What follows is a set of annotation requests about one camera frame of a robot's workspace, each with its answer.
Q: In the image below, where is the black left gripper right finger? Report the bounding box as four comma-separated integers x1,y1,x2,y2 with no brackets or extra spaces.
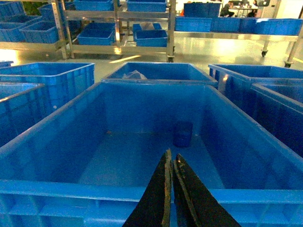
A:
173,154,240,227

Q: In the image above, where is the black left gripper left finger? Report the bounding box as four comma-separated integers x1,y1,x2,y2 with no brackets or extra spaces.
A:
123,149,173,227

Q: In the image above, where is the blue block part with knob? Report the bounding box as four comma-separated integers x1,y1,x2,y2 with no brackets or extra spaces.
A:
173,121,193,148

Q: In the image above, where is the empty blue plastic bin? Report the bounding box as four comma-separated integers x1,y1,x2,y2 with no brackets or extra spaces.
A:
0,82,303,227

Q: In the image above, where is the blue bin with red bags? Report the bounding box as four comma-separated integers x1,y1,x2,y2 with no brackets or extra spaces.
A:
251,83,303,156

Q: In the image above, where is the blue bin behind red bags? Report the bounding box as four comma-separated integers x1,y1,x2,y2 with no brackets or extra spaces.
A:
208,64,303,99

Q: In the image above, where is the blue bin with clear plastic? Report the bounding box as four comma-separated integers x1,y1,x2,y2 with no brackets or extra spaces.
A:
101,62,218,88

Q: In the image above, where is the blue bin far left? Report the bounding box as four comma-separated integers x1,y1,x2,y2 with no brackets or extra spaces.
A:
0,62,95,112

